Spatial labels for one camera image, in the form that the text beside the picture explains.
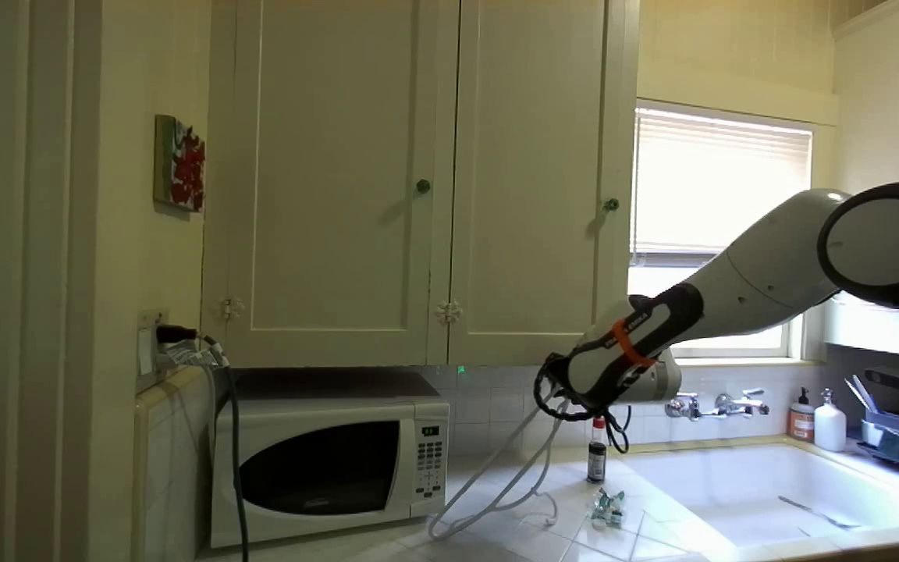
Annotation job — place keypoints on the brown soap bottle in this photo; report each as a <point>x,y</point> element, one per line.
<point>801,419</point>

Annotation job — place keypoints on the white soap bottle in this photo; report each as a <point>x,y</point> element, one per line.
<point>830,426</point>

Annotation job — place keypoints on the white kitchen sink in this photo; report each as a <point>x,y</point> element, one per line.
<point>782,472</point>

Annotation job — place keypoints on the white microwave oven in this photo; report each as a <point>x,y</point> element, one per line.
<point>312,468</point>

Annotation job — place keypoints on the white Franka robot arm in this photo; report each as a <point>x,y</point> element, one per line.
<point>772,269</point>

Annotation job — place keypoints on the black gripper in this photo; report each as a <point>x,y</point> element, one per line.
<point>552,391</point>

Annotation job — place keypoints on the chrome faucet with spout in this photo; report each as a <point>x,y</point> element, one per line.
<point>739,402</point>

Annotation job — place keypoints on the wide cream cabinet door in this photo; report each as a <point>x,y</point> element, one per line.
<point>336,157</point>

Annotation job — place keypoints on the cream wall cabinet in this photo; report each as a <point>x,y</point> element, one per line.
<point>344,157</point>

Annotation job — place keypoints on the kitchen window frame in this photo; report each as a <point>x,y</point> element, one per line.
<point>739,363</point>

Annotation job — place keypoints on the narrow cream cabinet door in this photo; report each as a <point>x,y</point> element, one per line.
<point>522,157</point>

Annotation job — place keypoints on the small green light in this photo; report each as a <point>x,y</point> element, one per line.
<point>461,370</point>

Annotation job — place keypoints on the dark round cabinet knob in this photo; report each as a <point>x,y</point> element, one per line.
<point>423,185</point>
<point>610,205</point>

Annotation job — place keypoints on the white window blind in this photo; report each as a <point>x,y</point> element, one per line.
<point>709,165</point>

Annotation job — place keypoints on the long thin utensil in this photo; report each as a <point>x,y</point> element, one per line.
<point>811,513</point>

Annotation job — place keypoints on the red floral wall picture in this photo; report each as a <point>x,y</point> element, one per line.
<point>183,165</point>

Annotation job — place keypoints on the cabinet door hinge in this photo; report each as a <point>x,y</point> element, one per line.
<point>228,309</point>
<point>448,309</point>

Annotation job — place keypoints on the crumpled clear plastic wrapper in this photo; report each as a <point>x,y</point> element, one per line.
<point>606,506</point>

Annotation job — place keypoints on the soy sauce bottle red cap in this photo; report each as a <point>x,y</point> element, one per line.
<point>597,466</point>

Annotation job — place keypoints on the wall outlet with plugs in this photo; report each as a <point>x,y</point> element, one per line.
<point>173,348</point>

